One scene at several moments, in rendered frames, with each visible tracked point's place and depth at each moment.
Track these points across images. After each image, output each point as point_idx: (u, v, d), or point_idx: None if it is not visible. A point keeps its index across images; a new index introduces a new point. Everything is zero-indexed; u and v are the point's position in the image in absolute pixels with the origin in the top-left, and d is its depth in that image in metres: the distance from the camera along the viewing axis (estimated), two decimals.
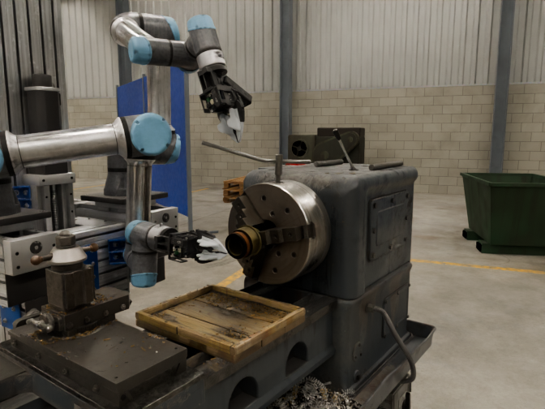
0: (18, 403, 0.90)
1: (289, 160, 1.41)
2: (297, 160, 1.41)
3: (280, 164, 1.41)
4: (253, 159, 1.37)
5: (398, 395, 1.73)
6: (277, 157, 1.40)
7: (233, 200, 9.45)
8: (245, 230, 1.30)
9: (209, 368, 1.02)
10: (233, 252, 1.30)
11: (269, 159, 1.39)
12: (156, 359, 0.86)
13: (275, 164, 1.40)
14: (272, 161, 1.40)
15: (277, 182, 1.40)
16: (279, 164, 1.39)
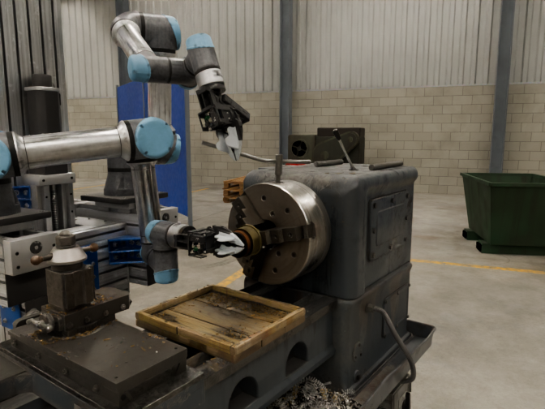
0: (18, 403, 0.90)
1: (289, 160, 1.41)
2: (297, 160, 1.41)
3: (280, 164, 1.41)
4: (253, 159, 1.37)
5: (398, 395, 1.73)
6: (277, 157, 1.40)
7: (233, 200, 9.45)
8: (246, 229, 1.30)
9: (209, 368, 1.02)
10: None
11: (269, 159, 1.39)
12: (156, 359, 0.86)
13: (275, 164, 1.40)
14: (272, 161, 1.40)
15: (277, 182, 1.40)
16: (279, 164, 1.39)
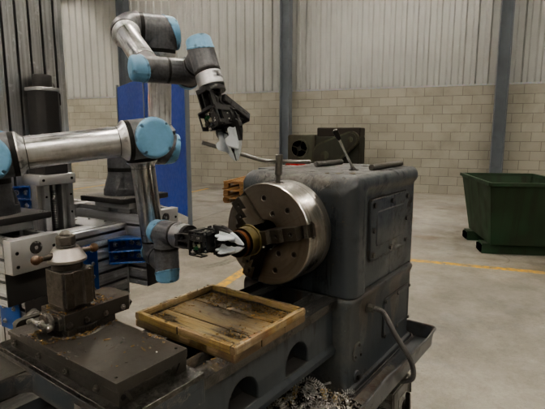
0: (18, 403, 0.90)
1: (289, 160, 1.41)
2: (297, 160, 1.41)
3: (280, 164, 1.41)
4: (253, 159, 1.37)
5: (398, 395, 1.73)
6: (277, 157, 1.40)
7: (233, 200, 9.45)
8: (246, 229, 1.30)
9: (209, 368, 1.02)
10: None
11: (269, 159, 1.39)
12: (156, 359, 0.86)
13: (275, 164, 1.40)
14: (272, 161, 1.40)
15: (277, 182, 1.40)
16: (279, 164, 1.39)
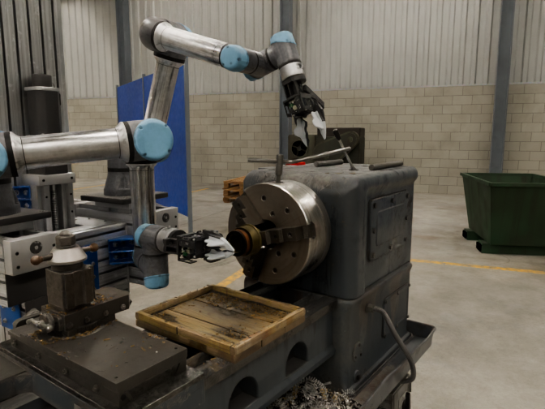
0: (18, 403, 0.90)
1: (268, 159, 1.38)
2: (261, 158, 1.38)
3: (278, 165, 1.39)
4: (303, 161, 1.42)
5: (398, 395, 1.73)
6: (281, 158, 1.39)
7: (233, 200, 9.45)
8: (246, 228, 1.30)
9: (209, 368, 1.02)
10: None
11: (288, 160, 1.41)
12: (156, 359, 0.86)
13: (282, 164, 1.40)
14: (285, 161, 1.40)
15: (277, 182, 1.42)
16: (278, 163, 1.41)
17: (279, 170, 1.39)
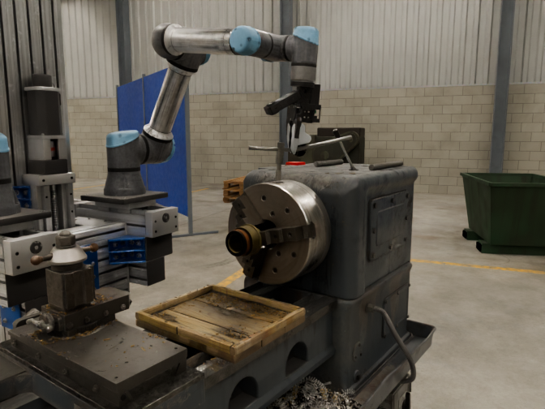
0: (18, 403, 0.90)
1: (269, 147, 1.37)
2: (262, 146, 1.37)
3: (279, 152, 1.38)
4: (304, 148, 1.42)
5: (398, 395, 1.73)
6: (282, 146, 1.38)
7: (233, 200, 9.45)
8: (246, 228, 1.30)
9: (209, 368, 1.02)
10: (233, 250, 1.30)
11: (289, 148, 1.40)
12: (156, 359, 0.86)
13: (283, 152, 1.40)
14: (286, 149, 1.39)
15: (278, 170, 1.41)
16: None
17: (280, 158, 1.38)
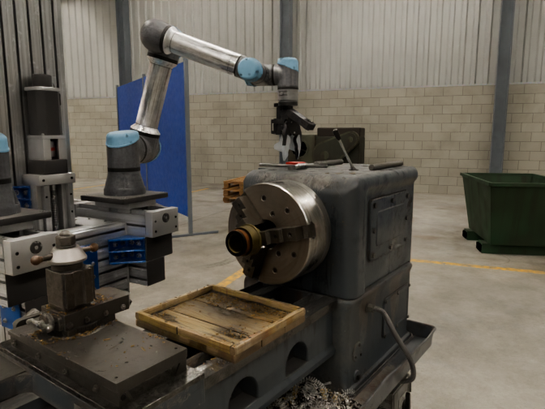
0: (18, 403, 0.90)
1: (312, 167, 1.67)
2: (317, 165, 1.66)
3: (302, 169, 1.68)
4: (285, 165, 1.73)
5: (398, 395, 1.73)
6: (303, 169, 1.70)
7: (233, 200, 9.45)
8: (246, 228, 1.30)
9: (209, 368, 1.02)
10: (233, 250, 1.30)
11: None
12: (156, 359, 0.86)
13: None
14: None
15: (293, 165, 1.63)
16: (302, 163, 1.68)
17: (299, 169, 1.66)
